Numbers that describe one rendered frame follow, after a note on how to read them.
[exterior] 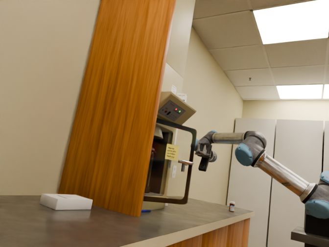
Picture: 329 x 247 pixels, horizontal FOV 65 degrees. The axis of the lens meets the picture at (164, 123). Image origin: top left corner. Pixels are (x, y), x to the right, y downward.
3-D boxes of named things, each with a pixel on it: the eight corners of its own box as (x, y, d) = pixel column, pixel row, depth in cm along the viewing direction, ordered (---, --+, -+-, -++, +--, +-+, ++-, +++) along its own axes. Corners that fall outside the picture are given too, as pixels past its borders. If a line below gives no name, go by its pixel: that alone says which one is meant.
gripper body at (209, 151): (198, 141, 155) (202, 145, 166) (195, 156, 154) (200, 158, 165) (210, 143, 152) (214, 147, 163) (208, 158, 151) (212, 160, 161)
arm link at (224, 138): (270, 125, 149) (207, 127, 188) (261, 135, 143) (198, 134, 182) (276, 142, 152) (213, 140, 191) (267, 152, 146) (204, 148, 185)
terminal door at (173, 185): (134, 200, 119) (149, 115, 126) (186, 204, 135) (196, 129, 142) (135, 200, 118) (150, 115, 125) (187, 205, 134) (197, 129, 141)
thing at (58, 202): (38, 203, 101) (41, 193, 102) (74, 204, 114) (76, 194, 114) (55, 210, 94) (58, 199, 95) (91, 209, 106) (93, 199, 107)
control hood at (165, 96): (147, 111, 126) (151, 91, 127) (176, 126, 153) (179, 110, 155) (168, 111, 120) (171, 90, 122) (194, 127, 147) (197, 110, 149)
